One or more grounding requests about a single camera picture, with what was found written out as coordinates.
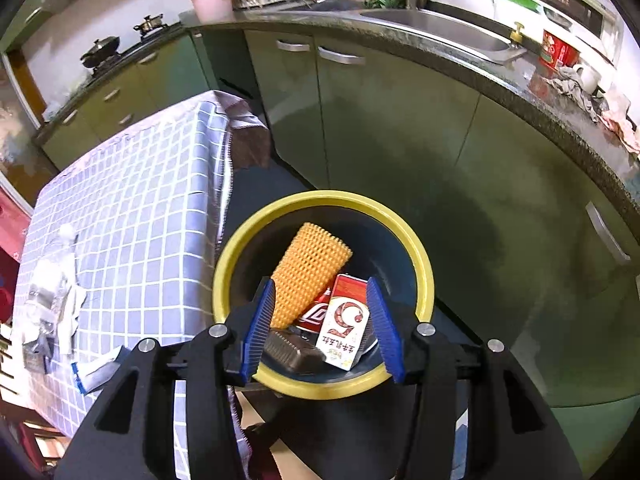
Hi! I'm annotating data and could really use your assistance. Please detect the small steel pot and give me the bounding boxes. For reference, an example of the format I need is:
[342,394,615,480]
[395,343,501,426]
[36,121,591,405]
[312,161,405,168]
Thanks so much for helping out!
[133,14,166,36]

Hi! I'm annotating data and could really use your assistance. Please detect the yellow foam net sleeve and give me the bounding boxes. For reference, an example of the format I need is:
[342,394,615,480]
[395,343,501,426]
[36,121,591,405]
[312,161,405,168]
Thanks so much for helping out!
[270,222,353,331]

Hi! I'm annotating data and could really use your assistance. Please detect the red and white drink carton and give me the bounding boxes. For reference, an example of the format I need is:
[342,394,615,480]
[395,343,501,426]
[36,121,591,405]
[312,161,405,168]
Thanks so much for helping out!
[316,274,372,371]

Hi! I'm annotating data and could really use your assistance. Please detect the black wok with lid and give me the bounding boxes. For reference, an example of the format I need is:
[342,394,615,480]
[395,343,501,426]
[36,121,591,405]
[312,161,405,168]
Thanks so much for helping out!
[80,35,122,68]

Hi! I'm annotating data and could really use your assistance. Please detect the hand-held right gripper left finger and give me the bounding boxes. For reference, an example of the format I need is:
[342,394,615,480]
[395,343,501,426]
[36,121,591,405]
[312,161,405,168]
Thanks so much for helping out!
[52,277,278,480]

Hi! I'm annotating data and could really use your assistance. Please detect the dark brown small box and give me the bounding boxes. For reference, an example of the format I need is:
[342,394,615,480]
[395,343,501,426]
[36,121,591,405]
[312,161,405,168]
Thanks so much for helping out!
[262,327,328,376]

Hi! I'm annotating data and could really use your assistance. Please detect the pink rag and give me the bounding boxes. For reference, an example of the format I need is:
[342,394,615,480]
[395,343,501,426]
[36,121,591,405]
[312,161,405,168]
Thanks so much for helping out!
[597,92,640,156]

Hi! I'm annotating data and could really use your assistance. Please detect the green lower kitchen cabinets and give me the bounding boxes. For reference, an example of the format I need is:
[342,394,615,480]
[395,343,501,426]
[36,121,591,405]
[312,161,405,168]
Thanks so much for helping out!
[42,25,640,406]

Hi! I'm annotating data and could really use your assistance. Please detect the crumpled silver snack wrapper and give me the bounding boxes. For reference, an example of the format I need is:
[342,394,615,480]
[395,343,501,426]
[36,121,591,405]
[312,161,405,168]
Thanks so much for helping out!
[22,280,88,373]

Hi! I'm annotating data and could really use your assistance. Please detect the red box on counter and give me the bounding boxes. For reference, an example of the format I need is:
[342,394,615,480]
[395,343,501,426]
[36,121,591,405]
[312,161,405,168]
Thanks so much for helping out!
[537,29,581,71]

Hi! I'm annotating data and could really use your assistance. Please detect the steel kitchen sink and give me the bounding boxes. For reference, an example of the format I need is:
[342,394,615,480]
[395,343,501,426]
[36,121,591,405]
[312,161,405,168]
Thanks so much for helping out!
[360,7,528,63]

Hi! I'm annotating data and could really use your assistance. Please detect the blue checkered tablecloth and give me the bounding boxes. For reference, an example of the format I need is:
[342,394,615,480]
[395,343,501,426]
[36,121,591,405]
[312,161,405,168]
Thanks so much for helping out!
[12,91,273,461]

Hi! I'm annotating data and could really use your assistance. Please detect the black gas stove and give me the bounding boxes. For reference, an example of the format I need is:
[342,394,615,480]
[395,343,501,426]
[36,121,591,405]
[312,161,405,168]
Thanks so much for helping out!
[82,22,183,86]

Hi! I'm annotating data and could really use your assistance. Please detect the blue and white packet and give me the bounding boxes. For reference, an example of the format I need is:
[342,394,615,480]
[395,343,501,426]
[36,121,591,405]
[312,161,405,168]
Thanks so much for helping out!
[71,347,131,395]

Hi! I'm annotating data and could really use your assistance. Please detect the grey rag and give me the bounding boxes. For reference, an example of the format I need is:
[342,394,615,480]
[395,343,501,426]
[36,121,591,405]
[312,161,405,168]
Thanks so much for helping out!
[542,67,601,121]

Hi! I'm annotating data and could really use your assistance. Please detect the dark stone countertop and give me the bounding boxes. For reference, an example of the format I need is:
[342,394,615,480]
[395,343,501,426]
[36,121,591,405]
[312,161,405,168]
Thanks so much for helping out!
[35,0,640,246]

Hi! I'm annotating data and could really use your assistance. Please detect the white cup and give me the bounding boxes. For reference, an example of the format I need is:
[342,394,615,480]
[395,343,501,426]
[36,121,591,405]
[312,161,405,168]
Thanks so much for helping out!
[572,64,602,95]

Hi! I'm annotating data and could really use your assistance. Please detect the red cola can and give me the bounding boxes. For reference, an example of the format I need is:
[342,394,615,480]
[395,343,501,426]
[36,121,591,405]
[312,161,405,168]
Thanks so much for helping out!
[292,285,333,336]

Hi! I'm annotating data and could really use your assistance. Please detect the yellow rimmed trash bin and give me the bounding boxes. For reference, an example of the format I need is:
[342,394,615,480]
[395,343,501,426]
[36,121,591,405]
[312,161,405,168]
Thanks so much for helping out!
[212,190,435,401]

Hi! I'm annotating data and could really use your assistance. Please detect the pink plastic container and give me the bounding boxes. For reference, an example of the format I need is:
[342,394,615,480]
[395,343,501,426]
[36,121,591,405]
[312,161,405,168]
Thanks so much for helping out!
[190,0,234,23]

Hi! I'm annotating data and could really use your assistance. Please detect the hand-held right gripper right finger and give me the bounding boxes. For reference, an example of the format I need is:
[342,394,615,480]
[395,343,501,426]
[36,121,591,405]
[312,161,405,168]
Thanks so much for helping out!
[366,276,583,480]

